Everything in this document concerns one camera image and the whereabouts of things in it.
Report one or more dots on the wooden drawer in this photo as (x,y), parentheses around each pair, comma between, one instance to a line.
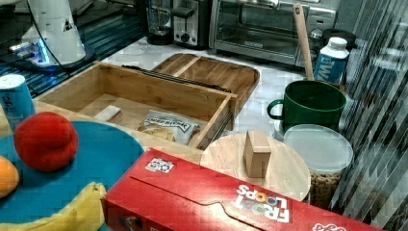
(135,94)

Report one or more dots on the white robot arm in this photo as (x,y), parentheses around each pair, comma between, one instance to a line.
(53,40)

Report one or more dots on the chips bag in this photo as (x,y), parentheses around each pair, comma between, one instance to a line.
(168,126)

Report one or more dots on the wooden serving tray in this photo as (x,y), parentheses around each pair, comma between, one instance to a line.
(238,79)

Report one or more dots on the wooden lid canister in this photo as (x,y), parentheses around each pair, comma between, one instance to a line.
(261,160)

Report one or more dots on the red Froot Loops box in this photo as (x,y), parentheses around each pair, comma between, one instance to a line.
(161,192)

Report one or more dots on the small wooden block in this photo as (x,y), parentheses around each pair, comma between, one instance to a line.
(111,114)

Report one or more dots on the black silver toaster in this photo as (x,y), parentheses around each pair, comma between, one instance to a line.
(190,23)

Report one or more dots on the stainless toaster oven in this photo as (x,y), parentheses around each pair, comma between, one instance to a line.
(266,30)

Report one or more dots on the blue round plate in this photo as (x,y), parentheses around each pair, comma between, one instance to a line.
(103,155)

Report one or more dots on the clear cereal container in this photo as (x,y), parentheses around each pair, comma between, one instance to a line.
(326,153)

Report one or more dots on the blue white milk carton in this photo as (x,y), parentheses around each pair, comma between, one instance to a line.
(331,61)

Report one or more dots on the wooden spoon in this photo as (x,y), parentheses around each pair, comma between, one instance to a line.
(299,19)

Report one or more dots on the yellow banana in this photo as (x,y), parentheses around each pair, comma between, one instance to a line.
(83,213)

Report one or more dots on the red apple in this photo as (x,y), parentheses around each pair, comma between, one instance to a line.
(46,141)

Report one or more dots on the orange fruit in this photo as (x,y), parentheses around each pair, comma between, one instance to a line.
(9,177)

